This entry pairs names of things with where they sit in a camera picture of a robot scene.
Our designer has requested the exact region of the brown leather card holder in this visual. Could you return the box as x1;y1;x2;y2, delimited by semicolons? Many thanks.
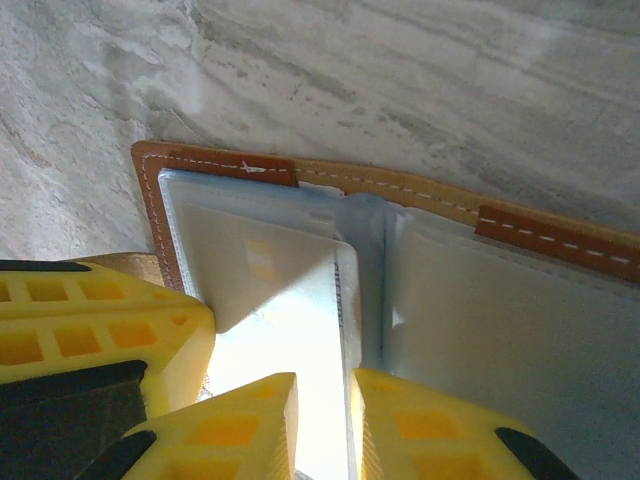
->
130;139;640;480

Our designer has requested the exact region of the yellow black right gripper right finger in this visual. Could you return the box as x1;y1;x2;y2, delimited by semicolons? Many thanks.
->
349;366;582;480

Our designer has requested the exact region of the white credit card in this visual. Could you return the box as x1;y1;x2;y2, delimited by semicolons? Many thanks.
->
189;204;362;480

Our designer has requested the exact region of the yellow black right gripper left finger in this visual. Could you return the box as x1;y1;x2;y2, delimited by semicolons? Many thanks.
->
89;372;300;480

